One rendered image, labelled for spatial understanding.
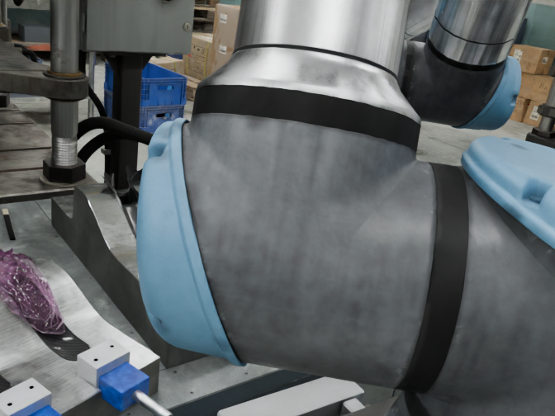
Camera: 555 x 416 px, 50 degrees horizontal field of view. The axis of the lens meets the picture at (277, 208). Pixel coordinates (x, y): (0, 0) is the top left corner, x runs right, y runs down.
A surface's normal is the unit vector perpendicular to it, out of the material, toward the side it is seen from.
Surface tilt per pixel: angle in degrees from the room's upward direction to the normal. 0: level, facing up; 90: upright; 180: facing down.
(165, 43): 90
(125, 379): 0
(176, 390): 0
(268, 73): 26
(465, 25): 114
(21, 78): 90
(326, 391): 0
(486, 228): 40
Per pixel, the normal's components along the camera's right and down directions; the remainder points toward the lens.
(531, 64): -0.85, 0.08
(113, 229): 0.39, -0.64
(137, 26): 0.58, 0.38
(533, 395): -0.29, 0.45
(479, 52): -0.09, 0.75
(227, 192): -0.21, -0.28
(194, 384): 0.14, -0.92
